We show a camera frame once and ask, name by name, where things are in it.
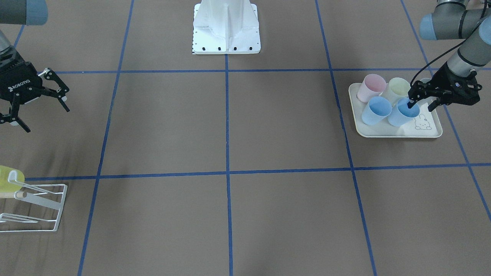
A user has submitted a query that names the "pink plastic cup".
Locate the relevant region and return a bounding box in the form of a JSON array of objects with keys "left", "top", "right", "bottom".
[{"left": 356, "top": 74, "right": 387, "bottom": 103}]

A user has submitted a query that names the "cream plastic tray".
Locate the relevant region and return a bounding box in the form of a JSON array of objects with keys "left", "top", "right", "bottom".
[{"left": 349, "top": 83, "right": 443, "bottom": 138}]

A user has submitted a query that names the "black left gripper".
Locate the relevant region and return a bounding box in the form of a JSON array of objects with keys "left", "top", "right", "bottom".
[{"left": 408, "top": 64, "right": 482, "bottom": 112}]

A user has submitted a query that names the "pale green plastic cup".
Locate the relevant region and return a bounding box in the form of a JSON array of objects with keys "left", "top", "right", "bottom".
[{"left": 381, "top": 77, "right": 411, "bottom": 105}]

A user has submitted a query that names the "white wire cup rack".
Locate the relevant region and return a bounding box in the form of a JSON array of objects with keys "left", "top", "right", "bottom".
[{"left": 1, "top": 178, "right": 68, "bottom": 232}]

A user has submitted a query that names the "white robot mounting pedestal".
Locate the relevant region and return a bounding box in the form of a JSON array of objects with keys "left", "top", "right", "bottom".
[{"left": 192, "top": 0, "right": 261, "bottom": 55}]

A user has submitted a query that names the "blue plastic cup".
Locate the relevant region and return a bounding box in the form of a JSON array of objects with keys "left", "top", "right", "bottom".
[
  {"left": 361, "top": 96, "right": 392, "bottom": 125},
  {"left": 387, "top": 98, "right": 420, "bottom": 127}
]

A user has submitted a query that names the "yellow plastic cup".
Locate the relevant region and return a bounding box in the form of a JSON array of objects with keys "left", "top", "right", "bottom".
[{"left": 0, "top": 165, "right": 25, "bottom": 194}]

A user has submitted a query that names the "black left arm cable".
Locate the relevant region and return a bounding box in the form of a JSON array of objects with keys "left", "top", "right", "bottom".
[{"left": 410, "top": 33, "right": 474, "bottom": 89}]

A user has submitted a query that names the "grey plastic cup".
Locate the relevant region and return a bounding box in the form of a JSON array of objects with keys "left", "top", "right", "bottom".
[{"left": 418, "top": 77, "right": 434, "bottom": 107}]

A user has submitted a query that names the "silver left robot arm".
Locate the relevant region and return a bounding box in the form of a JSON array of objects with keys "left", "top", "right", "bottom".
[{"left": 407, "top": 0, "right": 491, "bottom": 112}]

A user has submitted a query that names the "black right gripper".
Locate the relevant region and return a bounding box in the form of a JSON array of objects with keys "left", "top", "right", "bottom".
[{"left": 0, "top": 46, "right": 70, "bottom": 133}]

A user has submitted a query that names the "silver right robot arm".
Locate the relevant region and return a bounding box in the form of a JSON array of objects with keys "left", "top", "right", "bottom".
[{"left": 0, "top": 0, "right": 70, "bottom": 133}]

